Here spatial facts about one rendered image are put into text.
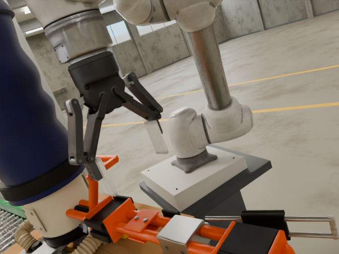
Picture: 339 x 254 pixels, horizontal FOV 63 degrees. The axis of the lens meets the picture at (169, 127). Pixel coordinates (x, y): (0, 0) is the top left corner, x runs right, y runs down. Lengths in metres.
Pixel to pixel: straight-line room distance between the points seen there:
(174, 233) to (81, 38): 0.35
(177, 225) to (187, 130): 0.78
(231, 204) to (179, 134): 0.44
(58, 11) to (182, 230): 0.40
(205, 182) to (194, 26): 0.63
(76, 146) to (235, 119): 0.90
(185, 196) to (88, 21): 0.89
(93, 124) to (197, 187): 0.82
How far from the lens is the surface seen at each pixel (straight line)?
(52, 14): 0.44
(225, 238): 0.46
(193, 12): 0.95
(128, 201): 0.66
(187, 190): 1.19
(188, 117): 1.27
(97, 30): 0.44
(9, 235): 2.46
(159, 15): 0.95
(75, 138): 0.43
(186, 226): 0.52
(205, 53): 1.04
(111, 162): 1.02
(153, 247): 0.78
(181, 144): 1.29
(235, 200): 1.46
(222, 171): 1.26
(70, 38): 0.43
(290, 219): 0.48
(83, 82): 0.44
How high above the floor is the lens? 1.40
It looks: 16 degrees down
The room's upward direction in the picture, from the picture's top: 21 degrees counter-clockwise
